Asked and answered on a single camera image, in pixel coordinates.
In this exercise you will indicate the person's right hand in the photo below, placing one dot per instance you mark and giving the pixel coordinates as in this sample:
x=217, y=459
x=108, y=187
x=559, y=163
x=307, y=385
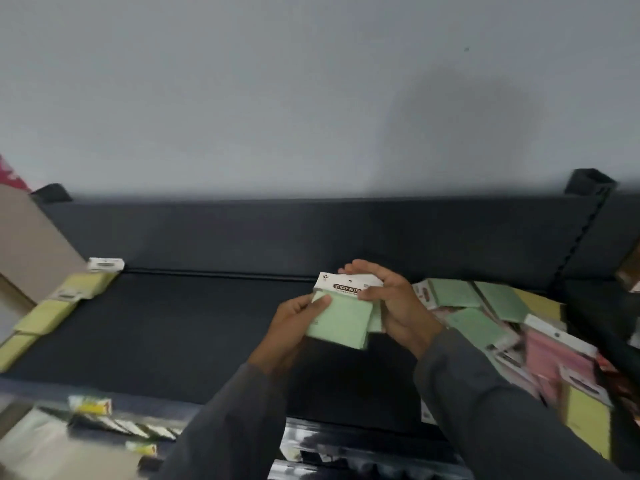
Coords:
x=402, y=314

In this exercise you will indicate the person's left hand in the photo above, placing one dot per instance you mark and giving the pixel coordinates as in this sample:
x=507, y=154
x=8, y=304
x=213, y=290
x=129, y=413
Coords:
x=282, y=334

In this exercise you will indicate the person's right thumb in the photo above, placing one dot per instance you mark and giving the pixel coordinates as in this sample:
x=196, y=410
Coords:
x=374, y=292

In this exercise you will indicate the person's left thumb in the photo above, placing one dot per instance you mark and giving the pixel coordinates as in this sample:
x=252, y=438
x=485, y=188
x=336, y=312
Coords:
x=316, y=304

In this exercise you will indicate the green sticky note packet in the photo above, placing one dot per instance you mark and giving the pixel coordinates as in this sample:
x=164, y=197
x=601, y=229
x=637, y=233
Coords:
x=342, y=319

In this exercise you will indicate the person's left forearm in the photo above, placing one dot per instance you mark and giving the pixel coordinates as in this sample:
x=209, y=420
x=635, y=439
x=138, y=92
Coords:
x=235, y=424

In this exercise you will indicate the person's right forearm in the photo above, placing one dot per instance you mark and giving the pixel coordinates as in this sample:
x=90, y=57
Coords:
x=495, y=419

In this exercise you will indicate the black metal shelving unit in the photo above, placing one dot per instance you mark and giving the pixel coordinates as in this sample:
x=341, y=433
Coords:
x=200, y=314

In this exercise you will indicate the row of shiny black packets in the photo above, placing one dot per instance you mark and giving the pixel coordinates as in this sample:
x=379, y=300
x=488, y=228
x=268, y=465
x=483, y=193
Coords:
x=360, y=457

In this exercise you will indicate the pile of mixed sticky packets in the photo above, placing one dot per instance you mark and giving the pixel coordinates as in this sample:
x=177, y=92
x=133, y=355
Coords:
x=530, y=334

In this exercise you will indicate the black slotted shelf upright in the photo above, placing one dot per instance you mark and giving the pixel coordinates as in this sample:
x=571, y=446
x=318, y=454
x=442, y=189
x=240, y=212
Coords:
x=582, y=214

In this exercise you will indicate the small yellow packet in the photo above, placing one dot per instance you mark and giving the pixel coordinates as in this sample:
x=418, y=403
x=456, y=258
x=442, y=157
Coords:
x=91, y=405
x=141, y=448

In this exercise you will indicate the row of small striped packets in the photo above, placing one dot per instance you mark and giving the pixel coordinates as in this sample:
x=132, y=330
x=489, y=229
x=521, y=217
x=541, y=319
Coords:
x=125, y=427

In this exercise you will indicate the red and brown packets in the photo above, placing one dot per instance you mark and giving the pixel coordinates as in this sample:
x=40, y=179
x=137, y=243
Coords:
x=622, y=389

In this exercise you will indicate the black upright end cap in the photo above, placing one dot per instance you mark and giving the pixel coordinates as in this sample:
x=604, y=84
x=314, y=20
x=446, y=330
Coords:
x=51, y=193

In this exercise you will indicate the brown cardboard box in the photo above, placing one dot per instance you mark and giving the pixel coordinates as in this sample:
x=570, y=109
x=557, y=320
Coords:
x=35, y=244

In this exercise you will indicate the beige cardboard sheet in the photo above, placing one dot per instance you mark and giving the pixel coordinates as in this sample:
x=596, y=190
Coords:
x=55, y=452

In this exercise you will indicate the red patterned item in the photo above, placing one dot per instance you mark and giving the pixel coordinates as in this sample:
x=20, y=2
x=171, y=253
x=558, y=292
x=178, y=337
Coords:
x=10, y=177

